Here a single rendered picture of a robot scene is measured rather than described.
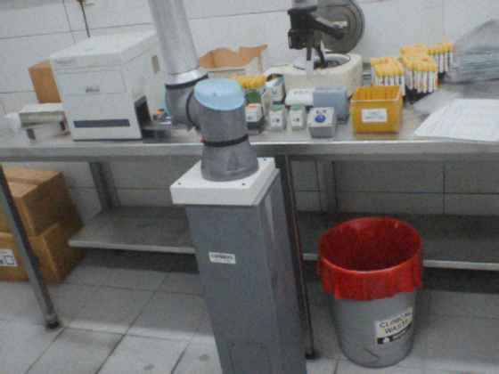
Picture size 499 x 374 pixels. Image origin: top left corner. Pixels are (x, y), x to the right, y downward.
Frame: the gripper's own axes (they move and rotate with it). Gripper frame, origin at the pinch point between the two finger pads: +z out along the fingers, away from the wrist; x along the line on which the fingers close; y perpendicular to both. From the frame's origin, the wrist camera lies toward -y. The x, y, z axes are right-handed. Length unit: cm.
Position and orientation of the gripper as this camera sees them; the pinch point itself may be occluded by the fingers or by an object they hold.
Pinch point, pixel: (318, 73)
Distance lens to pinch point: 182.1
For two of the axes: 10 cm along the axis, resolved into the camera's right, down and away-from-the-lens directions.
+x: -3.9, 4.6, -8.0
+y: -9.1, -0.6, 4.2
